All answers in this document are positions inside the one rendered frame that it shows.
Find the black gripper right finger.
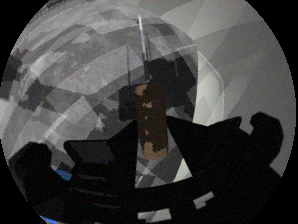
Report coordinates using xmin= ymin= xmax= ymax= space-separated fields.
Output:
xmin=166 ymin=116 xmax=242 ymax=176

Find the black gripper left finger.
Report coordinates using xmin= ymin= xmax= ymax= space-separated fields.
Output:
xmin=63 ymin=120 xmax=138 ymax=189

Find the blue block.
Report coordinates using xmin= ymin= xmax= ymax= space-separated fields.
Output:
xmin=56 ymin=168 xmax=71 ymax=181

